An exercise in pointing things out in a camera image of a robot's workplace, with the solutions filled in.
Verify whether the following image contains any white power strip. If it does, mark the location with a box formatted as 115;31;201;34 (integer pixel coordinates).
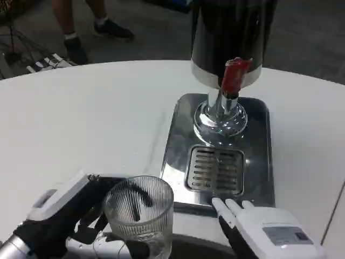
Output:
25;53;80;74

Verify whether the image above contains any black steel drink dispenser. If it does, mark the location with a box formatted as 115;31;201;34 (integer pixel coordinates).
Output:
189;0;279;148

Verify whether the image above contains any slotted steel drain grid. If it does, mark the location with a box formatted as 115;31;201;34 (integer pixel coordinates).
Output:
184;145;246;193

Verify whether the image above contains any clear ribbed glass cup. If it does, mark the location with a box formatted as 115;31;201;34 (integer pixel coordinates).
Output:
102;175;175;259

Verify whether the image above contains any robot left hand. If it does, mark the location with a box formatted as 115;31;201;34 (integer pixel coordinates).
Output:
12;172;151;259

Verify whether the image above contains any person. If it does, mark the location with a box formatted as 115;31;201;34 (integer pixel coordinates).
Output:
51;0;135;66

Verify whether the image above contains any black cable bundle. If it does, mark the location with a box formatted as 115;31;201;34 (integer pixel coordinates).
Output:
0;23;68;79

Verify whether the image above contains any steel drip tray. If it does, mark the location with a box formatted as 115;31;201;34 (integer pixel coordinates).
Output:
158;92;276;217

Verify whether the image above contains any red dispenser tap handle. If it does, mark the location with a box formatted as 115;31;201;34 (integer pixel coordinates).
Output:
220;57;252;94

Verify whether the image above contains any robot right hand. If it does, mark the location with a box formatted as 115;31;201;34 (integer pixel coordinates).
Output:
211;197;327;259

